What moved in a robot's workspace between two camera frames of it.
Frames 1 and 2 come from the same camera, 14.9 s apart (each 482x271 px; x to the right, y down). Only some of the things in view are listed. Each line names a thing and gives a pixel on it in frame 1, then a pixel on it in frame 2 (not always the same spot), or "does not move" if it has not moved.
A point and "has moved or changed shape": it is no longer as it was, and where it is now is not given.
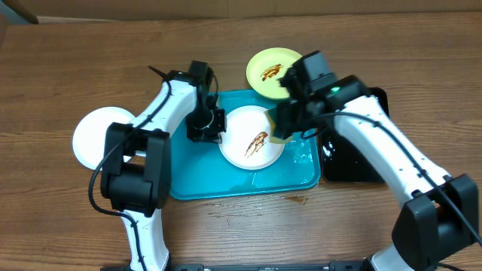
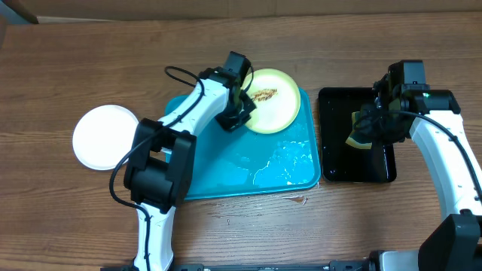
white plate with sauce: [89, 132] does not move
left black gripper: [212, 137] -> [231, 126]
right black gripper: [303, 133] -> [365, 128]
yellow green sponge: [280, 123] has moved or changed shape
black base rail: [333, 266] does not move
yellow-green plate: [266, 67] -> [276, 96]
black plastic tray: [341, 162] does not move
